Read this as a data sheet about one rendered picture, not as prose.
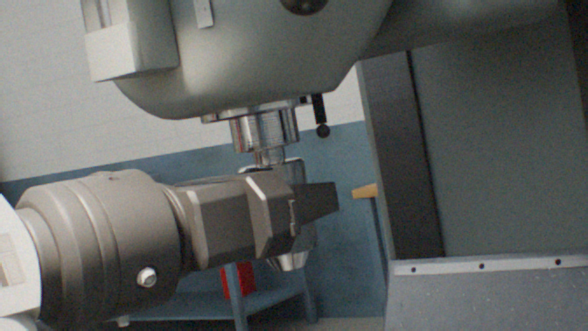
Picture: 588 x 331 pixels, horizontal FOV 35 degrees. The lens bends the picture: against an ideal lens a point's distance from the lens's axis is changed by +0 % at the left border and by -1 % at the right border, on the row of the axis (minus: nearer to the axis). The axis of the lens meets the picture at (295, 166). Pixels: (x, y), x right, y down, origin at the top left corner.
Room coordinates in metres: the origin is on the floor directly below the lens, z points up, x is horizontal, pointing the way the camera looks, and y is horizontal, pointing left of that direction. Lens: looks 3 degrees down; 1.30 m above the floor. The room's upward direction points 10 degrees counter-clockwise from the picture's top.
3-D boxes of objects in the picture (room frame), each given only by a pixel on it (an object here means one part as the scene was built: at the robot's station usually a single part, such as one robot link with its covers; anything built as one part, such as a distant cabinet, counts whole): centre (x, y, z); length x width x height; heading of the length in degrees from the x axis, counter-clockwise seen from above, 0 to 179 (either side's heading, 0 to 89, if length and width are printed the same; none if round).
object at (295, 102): (0.66, 0.02, 1.31); 0.09 x 0.09 x 0.01
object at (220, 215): (0.61, 0.09, 1.24); 0.13 x 0.12 x 0.10; 39
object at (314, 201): (0.64, 0.00, 1.24); 0.06 x 0.02 x 0.03; 129
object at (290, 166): (0.66, 0.02, 1.26); 0.05 x 0.05 x 0.01
